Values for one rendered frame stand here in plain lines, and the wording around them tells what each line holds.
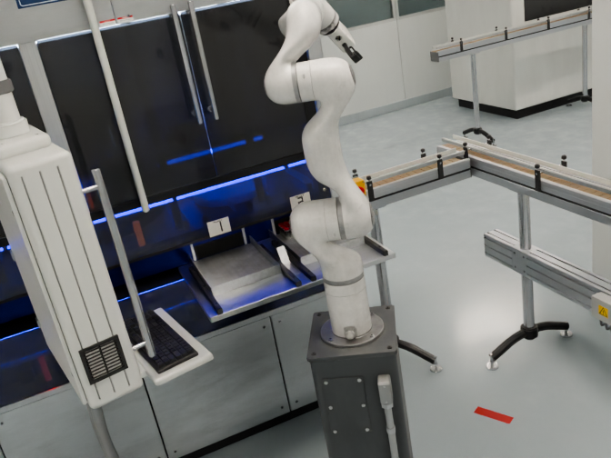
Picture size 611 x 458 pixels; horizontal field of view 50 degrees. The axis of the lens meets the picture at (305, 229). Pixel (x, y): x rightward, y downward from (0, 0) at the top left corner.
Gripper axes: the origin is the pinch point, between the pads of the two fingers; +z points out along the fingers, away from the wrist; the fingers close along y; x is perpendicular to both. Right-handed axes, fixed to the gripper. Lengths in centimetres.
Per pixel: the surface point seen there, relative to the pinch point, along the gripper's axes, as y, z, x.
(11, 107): -12, -75, 76
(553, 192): -40, 88, -25
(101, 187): -39, -56, 67
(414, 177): 1, 84, 19
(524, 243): -37, 121, -3
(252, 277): -41, 15, 73
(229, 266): -27, 21, 84
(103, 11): 29, -54, 54
